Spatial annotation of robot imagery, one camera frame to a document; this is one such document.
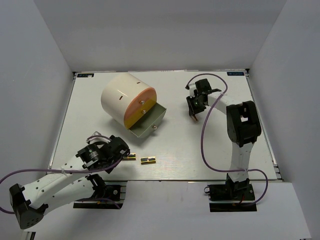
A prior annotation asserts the rose gold lipstick tube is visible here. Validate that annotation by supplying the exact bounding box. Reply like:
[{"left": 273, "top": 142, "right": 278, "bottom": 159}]
[{"left": 191, "top": 115, "right": 199, "bottom": 122}]

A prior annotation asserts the black gold lipstick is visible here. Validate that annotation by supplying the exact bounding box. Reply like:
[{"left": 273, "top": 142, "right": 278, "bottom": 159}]
[
  {"left": 140, "top": 156, "right": 156, "bottom": 165},
  {"left": 122, "top": 153, "right": 137, "bottom": 161}
]

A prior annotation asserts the yellow drawer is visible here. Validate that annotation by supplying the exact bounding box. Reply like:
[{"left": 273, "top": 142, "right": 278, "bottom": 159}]
[{"left": 123, "top": 97, "right": 157, "bottom": 129}]

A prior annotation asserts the grey bottom drawer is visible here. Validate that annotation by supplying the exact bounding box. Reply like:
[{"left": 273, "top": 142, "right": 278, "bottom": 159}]
[{"left": 129, "top": 103, "right": 167, "bottom": 138}]

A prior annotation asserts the orange top drawer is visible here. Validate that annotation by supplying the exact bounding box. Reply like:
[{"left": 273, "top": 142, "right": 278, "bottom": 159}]
[{"left": 123, "top": 87, "right": 157, "bottom": 125}]

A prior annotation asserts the cream cylindrical drawer organizer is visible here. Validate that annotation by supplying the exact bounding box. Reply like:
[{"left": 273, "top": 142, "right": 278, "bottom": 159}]
[{"left": 100, "top": 73, "right": 151, "bottom": 131}]

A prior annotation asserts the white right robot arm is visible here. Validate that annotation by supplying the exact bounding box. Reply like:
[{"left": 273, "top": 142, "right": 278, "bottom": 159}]
[{"left": 185, "top": 78, "right": 262, "bottom": 200}]

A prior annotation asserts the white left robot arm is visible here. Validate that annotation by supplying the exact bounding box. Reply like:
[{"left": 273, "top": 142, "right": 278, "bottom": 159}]
[{"left": 9, "top": 135, "right": 130, "bottom": 230}]

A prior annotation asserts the right blue table sticker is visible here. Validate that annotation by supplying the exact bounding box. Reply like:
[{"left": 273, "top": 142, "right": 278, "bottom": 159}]
[{"left": 226, "top": 71, "right": 245, "bottom": 76}]

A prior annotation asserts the blue table sticker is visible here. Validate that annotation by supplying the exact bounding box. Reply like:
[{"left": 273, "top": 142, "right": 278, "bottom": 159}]
[
  {"left": 226, "top": 71, "right": 245, "bottom": 76},
  {"left": 77, "top": 73, "right": 95, "bottom": 78}
]

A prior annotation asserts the left blue table sticker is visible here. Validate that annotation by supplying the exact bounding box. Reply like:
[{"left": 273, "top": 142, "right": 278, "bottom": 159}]
[{"left": 77, "top": 73, "right": 95, "bottom": 78}]

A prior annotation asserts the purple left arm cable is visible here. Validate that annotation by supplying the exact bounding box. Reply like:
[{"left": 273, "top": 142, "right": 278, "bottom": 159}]
[{"left": 0, "top": 132, "right": 131, "bottom": 215}]

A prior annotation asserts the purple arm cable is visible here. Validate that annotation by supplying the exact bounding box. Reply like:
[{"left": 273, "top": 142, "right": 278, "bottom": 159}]
[
  {"left": 187, "top": 72, "right": 270, "bottom": 205},
  {"left": 0, "top": 132, "right": 131, "bottom": 215}
]

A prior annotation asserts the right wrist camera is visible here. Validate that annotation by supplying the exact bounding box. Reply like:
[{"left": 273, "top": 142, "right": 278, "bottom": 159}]
[{"left": 185, "top": 83, "right": 198, "bottom": 98}]

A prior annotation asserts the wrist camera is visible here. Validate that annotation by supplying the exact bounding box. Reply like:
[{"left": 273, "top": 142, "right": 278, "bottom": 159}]
[
  {"left": 85, "top": 131, "right": 110, "bottom": 144},
  {"left": 185, "top": 83, "right": 198, "bottom": 98}
]

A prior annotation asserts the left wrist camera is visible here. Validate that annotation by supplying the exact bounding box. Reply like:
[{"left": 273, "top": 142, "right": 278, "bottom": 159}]
[{"left": 85, "top": 131, "right": 110, "bottom": 144}]

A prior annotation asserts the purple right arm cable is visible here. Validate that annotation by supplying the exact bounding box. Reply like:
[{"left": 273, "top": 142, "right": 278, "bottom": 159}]
[{"left": 187, "top": 72, "right": 270, "bottom": 205}]

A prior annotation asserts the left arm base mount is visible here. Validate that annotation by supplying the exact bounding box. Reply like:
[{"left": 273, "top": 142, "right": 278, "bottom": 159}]
[{"left": 73, "top": 174, "right": 127, "bottom": 210}]

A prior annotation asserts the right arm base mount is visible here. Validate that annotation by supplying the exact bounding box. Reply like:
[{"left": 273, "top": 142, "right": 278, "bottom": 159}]
[{"left": 204, "top": 184, "right": 257, "bottom": 213}]

